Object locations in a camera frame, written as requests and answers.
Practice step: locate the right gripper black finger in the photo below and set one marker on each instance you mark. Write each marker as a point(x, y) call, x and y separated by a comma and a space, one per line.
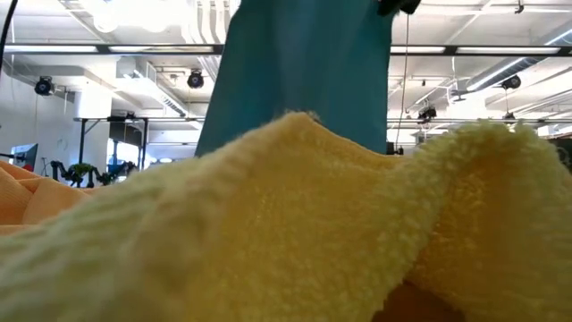
point(397, 5)

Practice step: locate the blue microfiber towel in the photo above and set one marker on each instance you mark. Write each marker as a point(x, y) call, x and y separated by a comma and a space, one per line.
point(304, 67)

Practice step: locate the yellow microfiber towel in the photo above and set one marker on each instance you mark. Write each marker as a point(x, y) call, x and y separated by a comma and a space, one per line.
point(286, 223)

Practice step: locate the orange microfiber towel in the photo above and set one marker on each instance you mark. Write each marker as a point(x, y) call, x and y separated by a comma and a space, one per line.
point(27, 197)

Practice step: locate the black ceiling spot lamp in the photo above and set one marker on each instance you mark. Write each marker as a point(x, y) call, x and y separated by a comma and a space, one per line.
point(44, 86)
point(426, 113)
point(195, 80)
point(511, 82)

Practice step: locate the black background screen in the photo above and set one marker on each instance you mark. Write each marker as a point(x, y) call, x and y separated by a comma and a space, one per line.
point(391, 149)

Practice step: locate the background black robot arms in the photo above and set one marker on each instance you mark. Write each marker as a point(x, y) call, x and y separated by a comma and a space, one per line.
point(80, 172)

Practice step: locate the small background monitor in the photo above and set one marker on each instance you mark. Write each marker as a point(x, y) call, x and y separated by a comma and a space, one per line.
point(27, 155)

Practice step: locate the black background stand frame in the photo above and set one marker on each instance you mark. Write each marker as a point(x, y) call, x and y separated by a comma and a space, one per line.
point(81, 138)

